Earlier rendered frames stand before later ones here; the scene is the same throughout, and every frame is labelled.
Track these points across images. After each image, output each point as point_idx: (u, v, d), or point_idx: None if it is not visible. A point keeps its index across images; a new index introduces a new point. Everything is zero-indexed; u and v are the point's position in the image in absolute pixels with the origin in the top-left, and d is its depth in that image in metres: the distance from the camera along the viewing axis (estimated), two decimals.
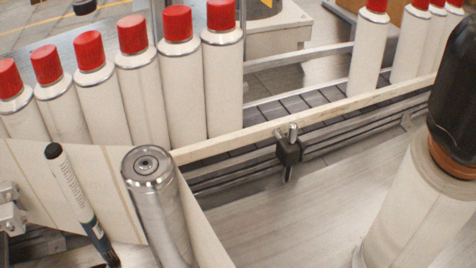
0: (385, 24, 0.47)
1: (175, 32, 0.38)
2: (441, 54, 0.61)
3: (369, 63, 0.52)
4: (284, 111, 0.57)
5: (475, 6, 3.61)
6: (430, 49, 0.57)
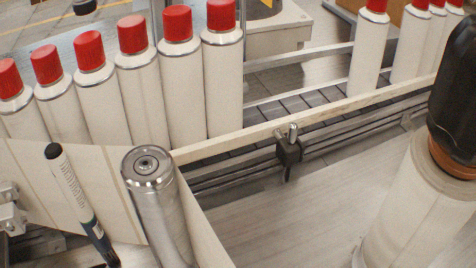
0: (385, 24, 0.47)
1: (175, 32, 0.38)
2: (441, 54, 0.61)
3: (369, 63, 0.52)
4: (284, 111, 0.57)
5: (475, 6, 3.61)
6: (430, 49, 0.57)
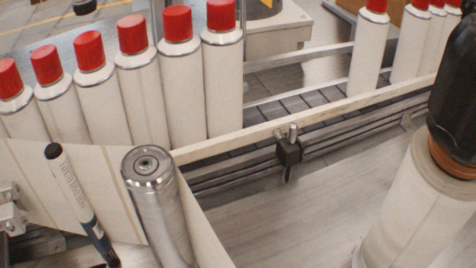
0: (385, 24, 0.47)
1: (175, 32, 0.38)
2: (438, 55, 0.60)
3: (369, 63, 0.52)
4: (284, 111, 0.57)
5: None
6: (430, 49, 0.57)
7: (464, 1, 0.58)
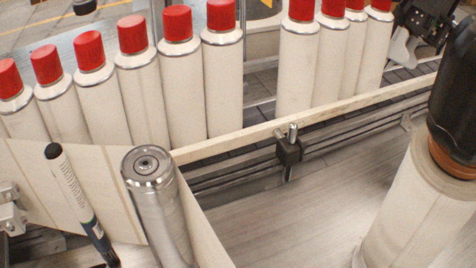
0: (304, 34, 0.43)
1: (175, 32, 0.38)
2: (365, 70, 0.54)
3: (289, 79, 0.48)
4: None
5: (475, 6, 3.61)
6: (345, 61, 0.52)
7: (404, 5, 0.52)
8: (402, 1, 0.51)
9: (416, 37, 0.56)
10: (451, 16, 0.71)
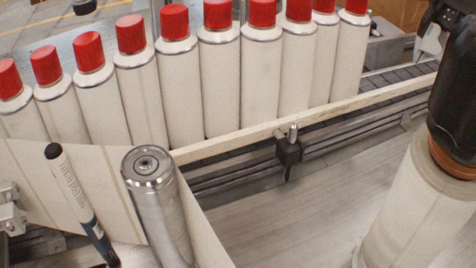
0: (258, 41, 0.41)
1: (172, 31, 0.38)
2: (342, 78, 0.52)
3: (246, 87, 0.47)
4: None
5: None
6: None
7: (436, 3, 0.55)
8: None
9: (444, 32, 0.59)
10: None
